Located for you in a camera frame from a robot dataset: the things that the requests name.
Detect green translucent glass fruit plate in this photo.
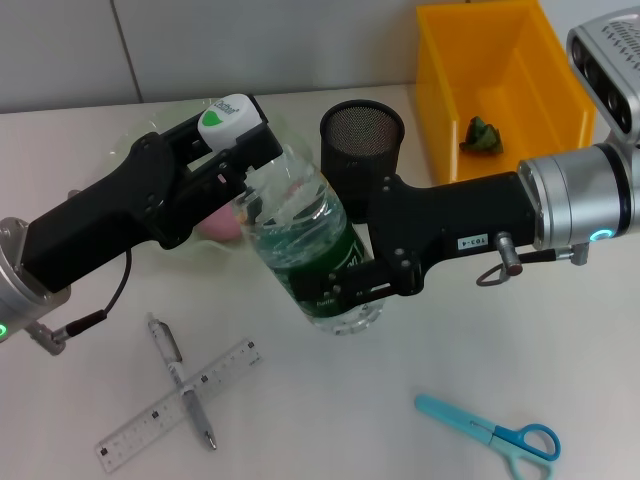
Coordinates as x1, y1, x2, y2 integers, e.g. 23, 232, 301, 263
107, 97, 314, 261

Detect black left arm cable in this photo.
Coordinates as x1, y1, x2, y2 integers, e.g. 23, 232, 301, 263
27, 247, 134, 354

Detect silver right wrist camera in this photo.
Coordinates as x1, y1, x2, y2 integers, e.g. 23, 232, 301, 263
565, 7, 640, 149

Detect black mesh pen holder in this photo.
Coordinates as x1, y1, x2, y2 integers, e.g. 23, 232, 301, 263
318, 99, 405, 224

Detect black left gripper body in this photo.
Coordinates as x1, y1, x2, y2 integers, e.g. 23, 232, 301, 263
22, 132, 237, 295

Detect pink toy peach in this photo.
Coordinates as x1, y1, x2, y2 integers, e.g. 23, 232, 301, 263
197, 204, 242, 244

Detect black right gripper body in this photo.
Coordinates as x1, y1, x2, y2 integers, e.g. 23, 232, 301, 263
364, 172, 546, 296

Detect clear green-label water bottle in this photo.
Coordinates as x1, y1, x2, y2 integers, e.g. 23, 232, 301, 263
197, 93, 385, 337

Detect clear plastic ruler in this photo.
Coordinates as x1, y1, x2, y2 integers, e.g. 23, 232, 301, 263
95, 337, 265, 474

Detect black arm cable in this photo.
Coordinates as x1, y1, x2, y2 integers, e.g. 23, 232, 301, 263
474, 230, 591, 289
27, 247, 134, 354

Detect grey ballpoint pen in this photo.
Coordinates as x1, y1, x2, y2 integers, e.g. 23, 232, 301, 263
145, 313, 219, 453

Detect green plastic wrapper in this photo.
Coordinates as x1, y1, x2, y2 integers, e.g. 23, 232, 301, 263
458, 114, 505, 157

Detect yellow plastic bin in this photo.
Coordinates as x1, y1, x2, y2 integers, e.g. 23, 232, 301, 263
415, 0, 597, 184

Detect blue capped scissors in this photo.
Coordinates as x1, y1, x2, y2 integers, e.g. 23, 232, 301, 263
414, 393, 561, 480

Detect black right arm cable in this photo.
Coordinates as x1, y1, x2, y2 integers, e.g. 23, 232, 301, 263
474, 230, 591, 289

